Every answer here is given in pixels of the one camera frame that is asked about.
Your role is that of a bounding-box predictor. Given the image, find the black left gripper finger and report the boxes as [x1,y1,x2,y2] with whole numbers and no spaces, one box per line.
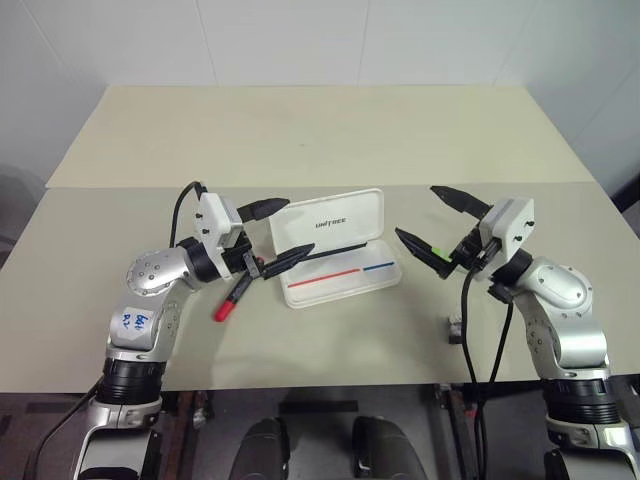
[261,243,318,280]
[238,197,291,224]

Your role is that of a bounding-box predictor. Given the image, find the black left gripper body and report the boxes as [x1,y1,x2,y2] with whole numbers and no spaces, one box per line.
[222,233,265,281]

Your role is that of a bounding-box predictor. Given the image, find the black crossbar under table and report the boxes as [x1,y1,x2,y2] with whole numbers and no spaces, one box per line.
[277,399,360,415]

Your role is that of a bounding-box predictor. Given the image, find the dark panel at wall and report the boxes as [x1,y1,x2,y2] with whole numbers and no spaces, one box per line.
[606,171,640,215]

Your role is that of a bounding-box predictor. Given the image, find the metal table leg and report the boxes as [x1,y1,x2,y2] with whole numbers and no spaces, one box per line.
[433,381,482,480]
[186,389,215,432]

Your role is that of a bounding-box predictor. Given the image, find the thin red pen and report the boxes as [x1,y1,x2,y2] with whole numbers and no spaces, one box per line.
[288,267,362,290]

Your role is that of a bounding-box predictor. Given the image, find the dark rounded shape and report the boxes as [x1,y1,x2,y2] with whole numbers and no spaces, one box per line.
[233,416,292,480]
[351,414,424,480]

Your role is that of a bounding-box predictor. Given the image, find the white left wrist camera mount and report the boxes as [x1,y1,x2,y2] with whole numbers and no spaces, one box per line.
[192,191,246,279]

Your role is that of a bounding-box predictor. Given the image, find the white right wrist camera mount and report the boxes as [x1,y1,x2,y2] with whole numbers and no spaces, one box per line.
[478,197,536,262]

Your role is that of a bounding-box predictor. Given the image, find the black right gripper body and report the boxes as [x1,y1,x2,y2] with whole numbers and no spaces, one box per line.
[451,221,502,272]

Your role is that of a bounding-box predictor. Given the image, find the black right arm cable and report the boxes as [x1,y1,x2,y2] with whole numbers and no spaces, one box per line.
[460,267,516,480]

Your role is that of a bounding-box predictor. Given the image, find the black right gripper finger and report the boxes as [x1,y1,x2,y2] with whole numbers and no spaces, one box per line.
[430,184,491,220]
[394,227,458,280]

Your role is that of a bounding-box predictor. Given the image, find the thin black pen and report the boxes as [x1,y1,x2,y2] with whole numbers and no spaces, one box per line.
[302,242,371,262]

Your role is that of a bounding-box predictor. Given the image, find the white plastic pencil case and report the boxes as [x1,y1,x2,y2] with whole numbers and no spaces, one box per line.
[268,187,403,311]

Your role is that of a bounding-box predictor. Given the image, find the black marker with red cap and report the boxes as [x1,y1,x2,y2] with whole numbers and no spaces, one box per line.
[214,269,254,323]

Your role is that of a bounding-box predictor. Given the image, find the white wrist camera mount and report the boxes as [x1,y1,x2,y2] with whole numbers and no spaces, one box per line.
[192,191,246,279]
[478,197,536,262]

